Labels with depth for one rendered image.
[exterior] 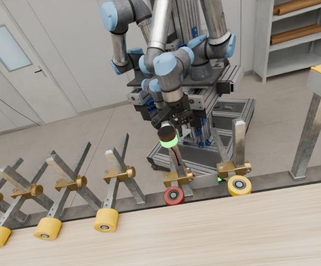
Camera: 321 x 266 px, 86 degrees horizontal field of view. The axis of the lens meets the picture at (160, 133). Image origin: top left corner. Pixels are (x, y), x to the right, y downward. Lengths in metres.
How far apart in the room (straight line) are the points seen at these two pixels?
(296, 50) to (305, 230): 3.40
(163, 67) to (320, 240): 0.65
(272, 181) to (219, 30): 0.77
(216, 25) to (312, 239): 0.88
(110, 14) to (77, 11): 2.42
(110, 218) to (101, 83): 3.13
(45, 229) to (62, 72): 3.27
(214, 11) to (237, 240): 0.89
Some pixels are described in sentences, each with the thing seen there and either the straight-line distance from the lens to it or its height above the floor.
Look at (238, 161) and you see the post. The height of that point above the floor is 0.90.
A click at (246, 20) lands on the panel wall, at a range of 3.38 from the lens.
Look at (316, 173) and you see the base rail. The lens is 1.08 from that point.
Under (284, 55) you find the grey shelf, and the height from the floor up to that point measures 0.20.
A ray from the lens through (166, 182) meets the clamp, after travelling 0.82.
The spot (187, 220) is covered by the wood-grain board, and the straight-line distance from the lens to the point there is 0.67.
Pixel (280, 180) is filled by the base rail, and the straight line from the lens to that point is 1.02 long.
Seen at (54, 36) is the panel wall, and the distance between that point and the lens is 3.68.
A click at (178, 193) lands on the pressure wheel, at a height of 0.90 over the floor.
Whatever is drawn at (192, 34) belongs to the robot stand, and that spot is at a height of 1.25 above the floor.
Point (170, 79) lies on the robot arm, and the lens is 0.59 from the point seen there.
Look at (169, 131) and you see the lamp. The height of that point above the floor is 1.17.
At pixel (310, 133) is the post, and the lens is 0.83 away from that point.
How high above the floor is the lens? 1.51
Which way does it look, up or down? 37 degrees down
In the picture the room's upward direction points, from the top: 20 degrees counter-clockwise
